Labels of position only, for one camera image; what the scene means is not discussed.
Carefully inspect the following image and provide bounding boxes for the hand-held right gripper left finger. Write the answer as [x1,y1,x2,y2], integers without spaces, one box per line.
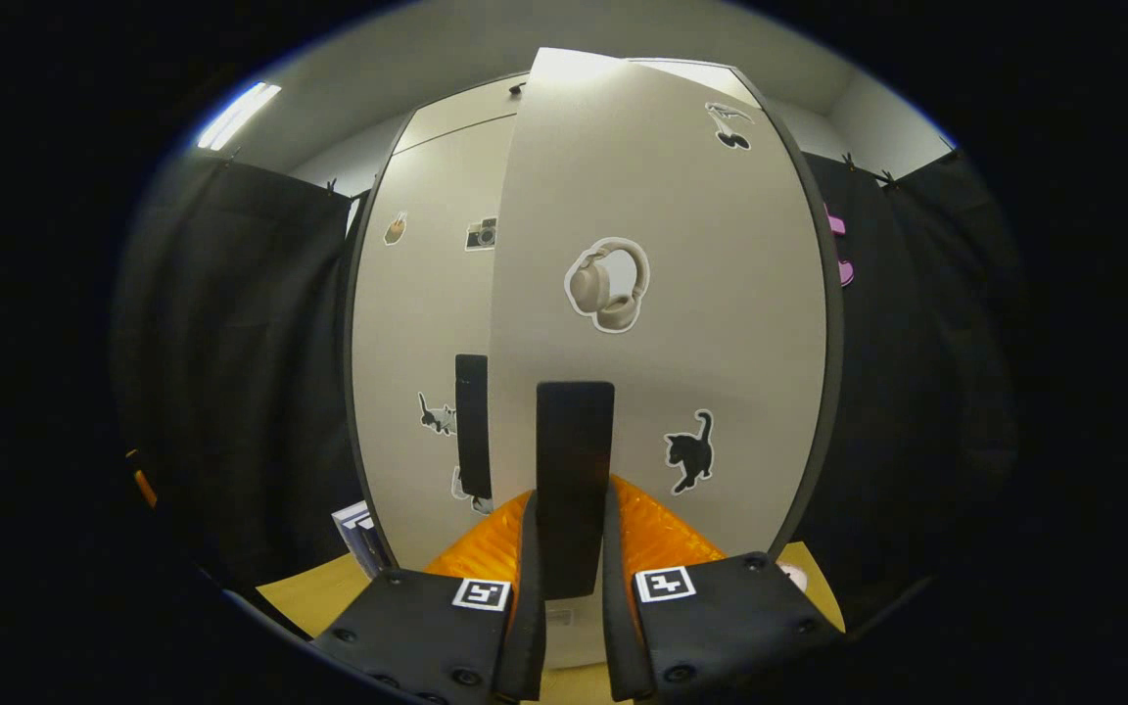
[312,490,547,704]

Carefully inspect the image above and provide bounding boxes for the beige double-door shoe cabinet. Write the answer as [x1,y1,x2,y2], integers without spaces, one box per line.
[342,47,844,677]

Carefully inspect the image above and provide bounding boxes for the light blue book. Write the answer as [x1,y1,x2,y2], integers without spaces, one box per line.
[332,502,374,574]

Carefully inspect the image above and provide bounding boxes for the small ceiling light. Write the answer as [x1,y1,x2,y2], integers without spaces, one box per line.
[197,83,283,151]

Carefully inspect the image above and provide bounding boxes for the black backdrop cloth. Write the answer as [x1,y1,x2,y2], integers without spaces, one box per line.
[799,147,1027,613]
[112,152,379,590]

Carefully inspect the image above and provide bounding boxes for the beige cabinet door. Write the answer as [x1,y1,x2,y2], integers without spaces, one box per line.
[486,47,827,669]
[351,116,516,571]

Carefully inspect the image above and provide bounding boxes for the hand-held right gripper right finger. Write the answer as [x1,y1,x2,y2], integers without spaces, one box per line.
[601,475,847,704]

